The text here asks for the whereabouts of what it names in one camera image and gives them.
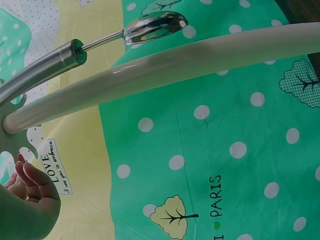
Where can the person's left fingers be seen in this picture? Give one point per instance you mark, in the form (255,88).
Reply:
(32,178)

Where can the cream curved rod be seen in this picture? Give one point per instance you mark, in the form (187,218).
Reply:
(175,65)

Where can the person's left hand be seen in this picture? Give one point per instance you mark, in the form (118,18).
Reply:
(27,215)

